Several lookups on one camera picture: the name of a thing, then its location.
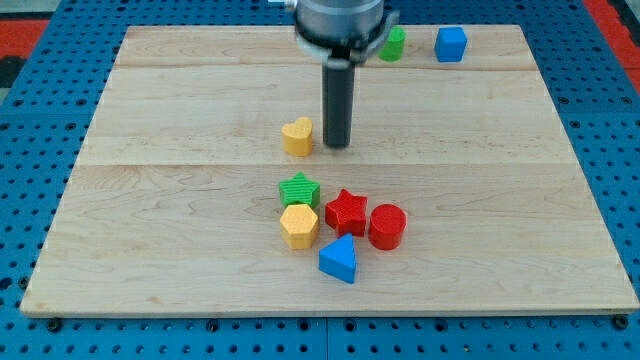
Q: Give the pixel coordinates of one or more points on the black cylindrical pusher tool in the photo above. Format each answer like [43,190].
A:
[337,96]

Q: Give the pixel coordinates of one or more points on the yellow heart block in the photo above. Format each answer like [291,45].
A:
[297,137]

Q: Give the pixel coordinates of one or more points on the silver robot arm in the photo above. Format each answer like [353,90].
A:
[342,35]

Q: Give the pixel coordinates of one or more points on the green cylinder block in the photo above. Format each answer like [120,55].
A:
[393,49]

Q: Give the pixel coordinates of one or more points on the blue cube block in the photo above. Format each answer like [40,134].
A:
[450,44]

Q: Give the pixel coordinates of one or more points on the green star block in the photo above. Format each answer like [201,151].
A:
[299,190]

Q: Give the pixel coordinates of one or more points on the red star block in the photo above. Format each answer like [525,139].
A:
[346,214]

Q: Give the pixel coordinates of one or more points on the red cylinder block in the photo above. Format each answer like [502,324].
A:
[386,226]

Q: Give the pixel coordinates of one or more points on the yellow hexagon block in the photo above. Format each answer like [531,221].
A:
[299,226]

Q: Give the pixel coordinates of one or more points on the light wooden board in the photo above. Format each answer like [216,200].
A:
[172,208]

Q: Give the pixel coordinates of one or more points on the blue triangle block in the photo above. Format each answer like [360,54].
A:
[338,259]

